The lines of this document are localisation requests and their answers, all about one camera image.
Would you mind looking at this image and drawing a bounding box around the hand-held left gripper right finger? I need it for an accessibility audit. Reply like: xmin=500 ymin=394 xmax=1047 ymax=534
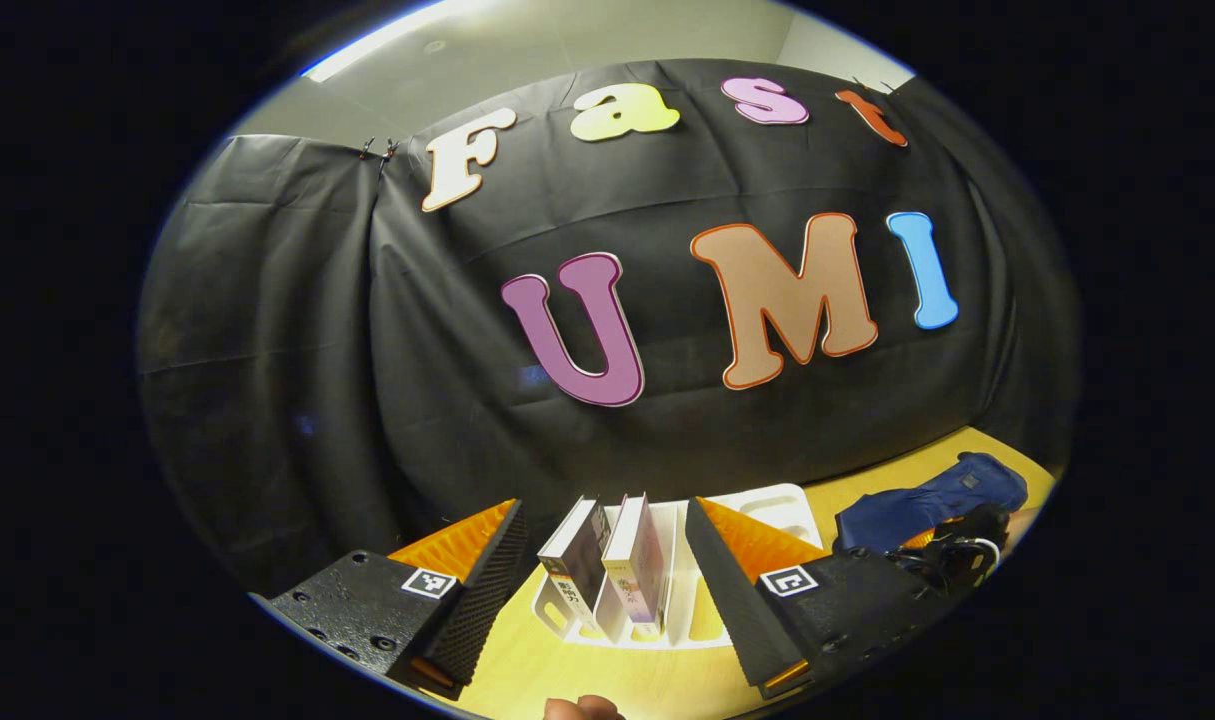
xmin=683 ymin=496 xmax=958 ymax=701

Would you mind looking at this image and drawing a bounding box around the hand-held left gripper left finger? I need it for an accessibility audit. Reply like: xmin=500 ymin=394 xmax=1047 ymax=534
xmin=265 ymin=498 xmax=530 ymax=701

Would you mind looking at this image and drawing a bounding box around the blue schoolbag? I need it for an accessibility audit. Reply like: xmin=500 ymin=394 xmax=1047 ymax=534
xmin=832 ymin=452 xmax=1030 ymax=556

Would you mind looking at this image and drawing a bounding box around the dark cover book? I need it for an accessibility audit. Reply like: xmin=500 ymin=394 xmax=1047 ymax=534
xmin=536 ymin=496 xmax=614 ymax=637

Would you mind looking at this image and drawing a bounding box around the pink cover book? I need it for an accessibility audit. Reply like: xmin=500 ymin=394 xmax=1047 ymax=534
xmin=602 ymin=492 xmax=669 ymax=633

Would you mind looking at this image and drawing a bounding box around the white bookshelf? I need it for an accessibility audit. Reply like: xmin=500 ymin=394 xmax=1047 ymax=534
xmin=530 ymin=483 xmax=826 ymax=651

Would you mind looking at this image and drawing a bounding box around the black backdrop cloth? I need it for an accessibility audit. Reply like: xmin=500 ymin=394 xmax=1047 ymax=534
xmin=137 ymin=58 xmax=1080 ymax=601

